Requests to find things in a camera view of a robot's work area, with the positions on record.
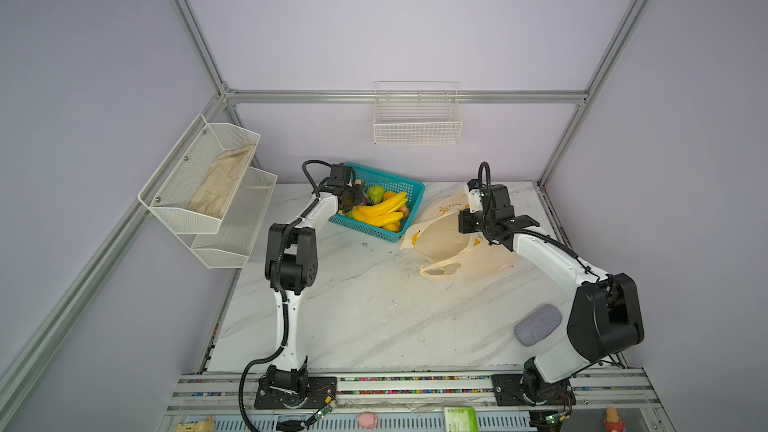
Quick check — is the yellow banana bunch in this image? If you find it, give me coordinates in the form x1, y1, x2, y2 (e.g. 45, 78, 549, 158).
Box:
349, 192, 408, 228

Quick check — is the beige plastic bag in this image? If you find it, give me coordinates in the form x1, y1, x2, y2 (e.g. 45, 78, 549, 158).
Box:
400, 189, 520, 282

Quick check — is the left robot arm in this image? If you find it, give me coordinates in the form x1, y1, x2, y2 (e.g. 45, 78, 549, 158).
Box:
265, 159, 362, 395

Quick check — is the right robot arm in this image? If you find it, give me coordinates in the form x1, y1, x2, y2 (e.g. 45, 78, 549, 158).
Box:
458, 178, 645, 404

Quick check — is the green pear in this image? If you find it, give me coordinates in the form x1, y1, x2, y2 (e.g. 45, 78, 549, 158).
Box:
366, 185, 387, 205

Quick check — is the teal plastic basket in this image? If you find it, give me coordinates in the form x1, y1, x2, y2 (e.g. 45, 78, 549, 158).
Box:
330, 162, 426, 243

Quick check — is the grey sponge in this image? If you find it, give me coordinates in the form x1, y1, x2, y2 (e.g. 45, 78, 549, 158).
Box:
513, 304, 563, 347

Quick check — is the beige cloth in shelf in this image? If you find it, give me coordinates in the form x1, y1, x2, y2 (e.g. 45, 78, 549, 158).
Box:
187, 146, 255, 219

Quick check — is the white mesh lower shelf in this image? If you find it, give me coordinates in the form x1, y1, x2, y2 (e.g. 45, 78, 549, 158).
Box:
182, 167, 277, 269

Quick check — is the white mesh shelf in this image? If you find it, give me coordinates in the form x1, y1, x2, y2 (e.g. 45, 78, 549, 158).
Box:
138, 115, 260, 235
182, 167, 277, 269

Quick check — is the white mesh upper shelf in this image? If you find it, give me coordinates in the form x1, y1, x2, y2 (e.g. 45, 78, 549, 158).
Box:
138, 115, 260, 235

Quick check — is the green box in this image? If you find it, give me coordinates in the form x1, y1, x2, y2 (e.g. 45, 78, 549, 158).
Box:
443, 407, 479, 432

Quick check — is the pink pig toy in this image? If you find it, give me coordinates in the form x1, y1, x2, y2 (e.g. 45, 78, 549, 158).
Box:
356, 412, 379, 430

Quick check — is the yellow toy figure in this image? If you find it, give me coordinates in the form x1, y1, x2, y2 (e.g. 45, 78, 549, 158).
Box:
175, 416, 215, 432

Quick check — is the white wire wall basket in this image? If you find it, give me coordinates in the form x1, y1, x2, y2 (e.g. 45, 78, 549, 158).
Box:
373, 81, 463, 146

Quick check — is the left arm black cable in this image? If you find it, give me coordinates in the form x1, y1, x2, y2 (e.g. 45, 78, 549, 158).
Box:
238, 159, 334, 432

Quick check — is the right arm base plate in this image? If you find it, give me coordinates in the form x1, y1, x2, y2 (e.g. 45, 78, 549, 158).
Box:
491, 373, 575, 407

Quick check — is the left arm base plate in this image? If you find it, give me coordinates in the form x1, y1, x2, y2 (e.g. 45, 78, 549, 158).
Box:
250, 375, 338, 410

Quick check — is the aluminium front rail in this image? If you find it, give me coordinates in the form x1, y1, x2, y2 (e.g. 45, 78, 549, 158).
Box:
159, 367, 675, 431

